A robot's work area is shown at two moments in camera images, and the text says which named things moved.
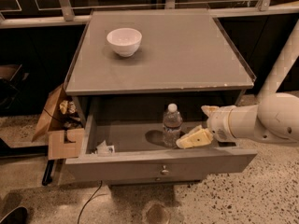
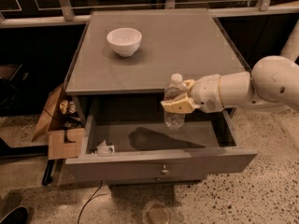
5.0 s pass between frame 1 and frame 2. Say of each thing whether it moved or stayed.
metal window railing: stayed
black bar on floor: stayed
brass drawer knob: stayed
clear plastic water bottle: moved
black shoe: stayed
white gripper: moved
